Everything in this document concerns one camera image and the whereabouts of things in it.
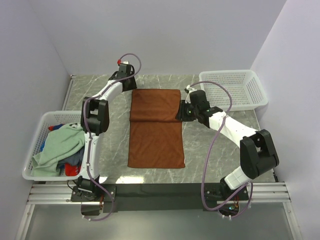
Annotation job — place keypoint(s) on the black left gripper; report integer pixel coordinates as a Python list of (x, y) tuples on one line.
[(133, 85)]

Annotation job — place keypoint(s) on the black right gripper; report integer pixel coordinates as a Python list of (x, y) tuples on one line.
[(181, 115)]

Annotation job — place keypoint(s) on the rust brown towel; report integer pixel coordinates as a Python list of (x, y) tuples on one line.
[(155, 138)]

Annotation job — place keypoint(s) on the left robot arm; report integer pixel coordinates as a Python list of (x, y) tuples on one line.
[(95, 120)]

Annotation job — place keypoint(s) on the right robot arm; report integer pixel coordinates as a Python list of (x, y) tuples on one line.
[(257, 152)]

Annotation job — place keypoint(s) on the white empty basket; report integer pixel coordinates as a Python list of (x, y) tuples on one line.
[(243, 87)]

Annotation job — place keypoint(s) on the mint green towel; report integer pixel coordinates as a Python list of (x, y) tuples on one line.
[(59, 144)]

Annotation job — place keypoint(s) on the white laundry basket with clothes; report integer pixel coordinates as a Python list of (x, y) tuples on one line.
[(50, 121)]

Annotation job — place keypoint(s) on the red patterned cloth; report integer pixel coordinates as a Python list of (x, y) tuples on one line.
[(71, 170)]

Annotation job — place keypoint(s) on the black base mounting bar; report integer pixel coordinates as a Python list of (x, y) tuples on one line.
[(143, 197)]

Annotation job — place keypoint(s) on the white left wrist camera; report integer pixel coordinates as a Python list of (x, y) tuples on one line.
[(122, 62)]

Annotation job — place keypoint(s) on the aluminium table edge rail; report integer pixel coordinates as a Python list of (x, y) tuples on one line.
[(68, 92)]

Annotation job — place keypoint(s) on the aluminium front frame rail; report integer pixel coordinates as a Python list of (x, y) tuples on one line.
[(254, 193)]

